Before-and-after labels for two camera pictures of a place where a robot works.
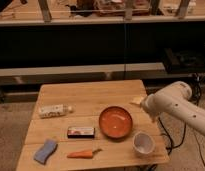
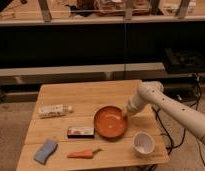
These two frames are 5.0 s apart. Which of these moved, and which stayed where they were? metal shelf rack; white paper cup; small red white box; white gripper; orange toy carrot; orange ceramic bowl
Moved: white gripper; orange ceramic bowl
Stayed: metal shelf rack; small red white box; white paper cup; orange toy carrot
